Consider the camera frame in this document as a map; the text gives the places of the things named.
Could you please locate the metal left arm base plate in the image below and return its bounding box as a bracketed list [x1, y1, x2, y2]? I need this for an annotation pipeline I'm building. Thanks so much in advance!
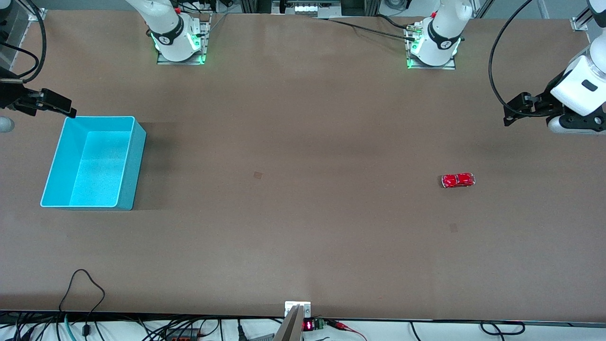
[406, 21, 457, 71]

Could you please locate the black coiled cable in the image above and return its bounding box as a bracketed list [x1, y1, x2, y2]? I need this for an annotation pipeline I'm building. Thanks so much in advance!
[480, 321, 526, 336]

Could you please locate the black cable to arm base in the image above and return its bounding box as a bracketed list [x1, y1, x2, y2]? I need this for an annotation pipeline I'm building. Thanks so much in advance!
[312, 16, 418, 41]

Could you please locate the thin black looped cable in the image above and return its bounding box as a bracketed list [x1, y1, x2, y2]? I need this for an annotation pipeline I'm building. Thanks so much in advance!
[59, 269, 106, 338]

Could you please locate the red beetle toy car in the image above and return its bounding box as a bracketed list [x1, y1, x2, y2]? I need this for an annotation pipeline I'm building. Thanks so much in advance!
[442, 172, 476, 189]

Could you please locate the blue plastic box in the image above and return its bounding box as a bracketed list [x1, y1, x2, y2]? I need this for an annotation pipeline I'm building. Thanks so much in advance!
[40, 116, 147, 211]

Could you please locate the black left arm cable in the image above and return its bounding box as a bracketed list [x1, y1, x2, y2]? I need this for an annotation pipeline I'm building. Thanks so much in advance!
[489, 0, 565, 117]

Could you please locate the red and black clip lead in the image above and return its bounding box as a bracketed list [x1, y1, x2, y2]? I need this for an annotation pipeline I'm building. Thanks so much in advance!
[326, 319, 368, 341]

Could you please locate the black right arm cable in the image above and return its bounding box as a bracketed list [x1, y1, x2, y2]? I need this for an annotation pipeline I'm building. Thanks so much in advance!
[0, 0, 47, 80]

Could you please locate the grey equipment with light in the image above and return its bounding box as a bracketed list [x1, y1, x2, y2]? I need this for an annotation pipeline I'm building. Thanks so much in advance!
[272, 0, 342, 18]

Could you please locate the black orange power strip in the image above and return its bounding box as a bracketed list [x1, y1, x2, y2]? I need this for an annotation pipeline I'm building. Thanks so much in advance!
[163, 328, 202, 340]

